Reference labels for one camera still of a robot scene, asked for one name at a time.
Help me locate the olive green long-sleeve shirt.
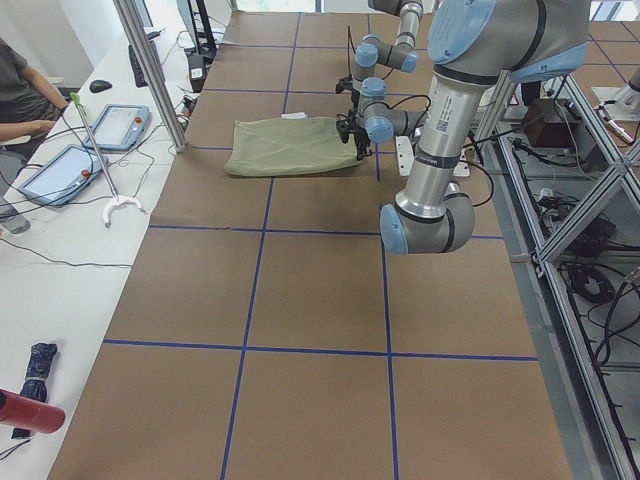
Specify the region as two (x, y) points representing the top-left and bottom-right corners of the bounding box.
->
(224, 117), (359, 177)

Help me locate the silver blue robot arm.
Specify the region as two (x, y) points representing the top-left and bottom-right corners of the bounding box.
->
(353, 0), (590, 255)
(354, 0), (424, 81)

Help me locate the black keyboard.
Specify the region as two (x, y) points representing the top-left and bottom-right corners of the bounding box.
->
(128, 40), (161, 88)

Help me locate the white paper price tag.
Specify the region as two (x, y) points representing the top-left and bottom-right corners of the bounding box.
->
(281, 112), (308, 120)

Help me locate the blue teach pendant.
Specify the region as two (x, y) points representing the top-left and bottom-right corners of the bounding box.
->
(18, 145), (102, 207)
(91, 104), (151, 152)

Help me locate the lower blue teach pendant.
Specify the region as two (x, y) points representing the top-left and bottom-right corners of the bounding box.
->
(18, 145), (102, 207)

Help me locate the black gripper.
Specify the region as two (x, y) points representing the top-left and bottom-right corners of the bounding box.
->
(353, 125), (371, 161)

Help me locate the aluminium frame post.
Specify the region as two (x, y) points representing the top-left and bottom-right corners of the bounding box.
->
(113, 0), (187, 153)

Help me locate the seated person in dark shirt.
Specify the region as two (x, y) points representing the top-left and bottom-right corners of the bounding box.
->
(1, 39), (69, 157)

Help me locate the folded dark blue umbrella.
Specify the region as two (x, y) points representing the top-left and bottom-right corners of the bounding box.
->
(11, 343), (58, 439)

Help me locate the red cylindrical bottle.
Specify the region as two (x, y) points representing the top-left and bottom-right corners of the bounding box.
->
(1, 390), (66, 434)

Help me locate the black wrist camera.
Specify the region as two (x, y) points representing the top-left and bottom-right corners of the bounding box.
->
(336, 117), (355, 144)
(335, 74), (355, 94)

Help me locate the black computer mouse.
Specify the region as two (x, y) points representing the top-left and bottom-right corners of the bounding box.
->
(89, 79), (112, 93)

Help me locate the white camera mast with base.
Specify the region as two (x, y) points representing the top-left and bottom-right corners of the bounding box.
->
(394, 129), (474, 178)

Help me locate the black power adapter box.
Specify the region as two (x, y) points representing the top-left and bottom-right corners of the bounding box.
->
(187, 53), (207, 93)

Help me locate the white reacher grabber tool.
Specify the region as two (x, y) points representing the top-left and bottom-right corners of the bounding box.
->
(70, 92), (146, 228)

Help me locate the upper blue teach pendant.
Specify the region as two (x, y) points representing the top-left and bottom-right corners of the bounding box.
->
(91, 104), (151, 152)

